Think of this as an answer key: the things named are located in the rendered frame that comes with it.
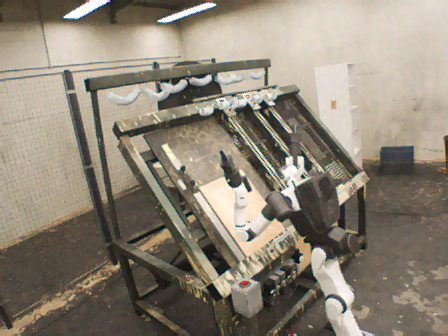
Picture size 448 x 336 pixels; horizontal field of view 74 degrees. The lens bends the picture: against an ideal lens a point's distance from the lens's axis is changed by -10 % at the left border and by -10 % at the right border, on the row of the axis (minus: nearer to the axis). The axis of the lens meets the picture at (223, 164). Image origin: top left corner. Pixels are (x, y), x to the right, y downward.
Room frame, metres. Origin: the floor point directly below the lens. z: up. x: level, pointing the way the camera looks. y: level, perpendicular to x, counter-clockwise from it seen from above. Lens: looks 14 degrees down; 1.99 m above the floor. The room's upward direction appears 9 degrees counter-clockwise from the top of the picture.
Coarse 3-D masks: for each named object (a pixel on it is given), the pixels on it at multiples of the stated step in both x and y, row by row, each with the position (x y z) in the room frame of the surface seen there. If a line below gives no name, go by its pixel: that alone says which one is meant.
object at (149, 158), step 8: (256, 128) 3.05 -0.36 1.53; (312, 136) 3.34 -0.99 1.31; (320, 144) 3.28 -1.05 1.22; (144, 152) 2.22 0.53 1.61; (152, 152) 2.25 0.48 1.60; (144, 160) 2.17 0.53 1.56; (152, 160) 2.23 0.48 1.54; (328, 160) 3.11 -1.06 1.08; (152, 168) 2.17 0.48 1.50; (160, 184) 2.10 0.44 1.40; (168, 192) 2.08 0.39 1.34; (176, 208) 2.01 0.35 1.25; (184, 216) 1.98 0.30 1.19; (192, 232) 1.90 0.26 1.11; (200, 232) 1.92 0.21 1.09; (200, 240) 1.91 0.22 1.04
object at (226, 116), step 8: (232, 96) 2.68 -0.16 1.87; (224, 112) 2.74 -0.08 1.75; (232, 112) 2.74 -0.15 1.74; (224, 120) 2.75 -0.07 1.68; (232, 120) 2.73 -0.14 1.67; (232, 128) 2.69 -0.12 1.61; (240, 128) 2.69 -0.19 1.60; (240, 136) 2.64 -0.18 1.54; (240, 144) 2.65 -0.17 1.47; (248, 144) 2.59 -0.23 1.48; (248, 152) 2.59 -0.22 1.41; (256, 152) 2.57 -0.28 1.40; (256, 160) 2.54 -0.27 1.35; (264, 160) 2.53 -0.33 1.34; (264, 168) 2.49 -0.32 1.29; (272, 168) 2.50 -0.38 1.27; (272, 176) 2.43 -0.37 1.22; (272, 184) 2.44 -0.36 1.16; (280, 184) 2.41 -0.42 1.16
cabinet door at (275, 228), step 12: (216, 180) 2.23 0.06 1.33; (204, 192) 2.11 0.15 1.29; (216, 192) 2.16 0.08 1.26; (228, 192) 2.20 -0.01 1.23; (252, 192) 2.29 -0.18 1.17; (216, 204) 2.08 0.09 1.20; (228, 204) 2.12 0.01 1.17; (252, 204) 2.21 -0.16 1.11; (264, 204) 2.25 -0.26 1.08; (228, 216) 2.05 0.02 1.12; (252, 216) 2.13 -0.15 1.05; (228, 228) 1.97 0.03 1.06; (276, 228) 2.13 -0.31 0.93; (264, 240) 2.01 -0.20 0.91; (252, 252) 1.90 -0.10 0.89
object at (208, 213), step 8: (168, 152) 2.21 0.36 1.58; (168, 160) 2.19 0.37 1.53; (176, 160) 2.19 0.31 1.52; (176, 168) 2.14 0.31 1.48; (184, 184) 2.09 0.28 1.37; (200, 200) 2.02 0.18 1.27; (208, 208) 2.00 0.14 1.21; (208, 216) 1.96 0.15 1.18; (216, 216) 1.98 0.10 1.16; (216, 224) 1.93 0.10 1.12; (216, 232) 1.92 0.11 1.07; (224, 232) 1.91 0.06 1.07; (224, 240) 1.87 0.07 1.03; (232, 240) 1.89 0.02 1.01; (232, 248) 1.84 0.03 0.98; (232, 256) 1.84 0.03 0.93; (240, 256) 1.82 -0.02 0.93
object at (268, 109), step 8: (272, 88) 3.06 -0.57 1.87; (264, 104) 3.13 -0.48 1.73; (272, 104) 3.11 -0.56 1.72; (264, 112) 3.14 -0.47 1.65; (272, 112) 3.07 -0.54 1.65; (272, 120) 3.08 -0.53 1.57; (280, 120) 3.05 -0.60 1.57; (280, 128) 3.02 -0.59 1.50; (288, 128) 3.00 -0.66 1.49; (304, 152) 2.84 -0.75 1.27; (304, 160) 2.85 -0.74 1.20; (312, 160) 2.81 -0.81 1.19; (320, 168) 2.78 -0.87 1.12
